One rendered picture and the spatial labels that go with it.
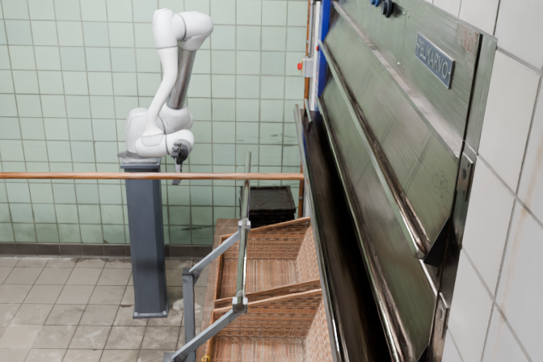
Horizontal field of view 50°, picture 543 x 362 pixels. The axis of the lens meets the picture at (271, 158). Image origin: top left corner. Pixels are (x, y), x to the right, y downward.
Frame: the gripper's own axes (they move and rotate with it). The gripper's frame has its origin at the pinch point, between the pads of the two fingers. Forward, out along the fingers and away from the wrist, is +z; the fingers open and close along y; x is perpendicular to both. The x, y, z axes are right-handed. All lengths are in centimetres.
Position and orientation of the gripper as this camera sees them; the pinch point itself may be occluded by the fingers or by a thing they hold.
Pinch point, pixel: (174, 169)
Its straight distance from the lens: 265.2
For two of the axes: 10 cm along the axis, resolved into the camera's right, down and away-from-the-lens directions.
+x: -10.0, -0.2, -0.3
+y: -0.3, 9.2, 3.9
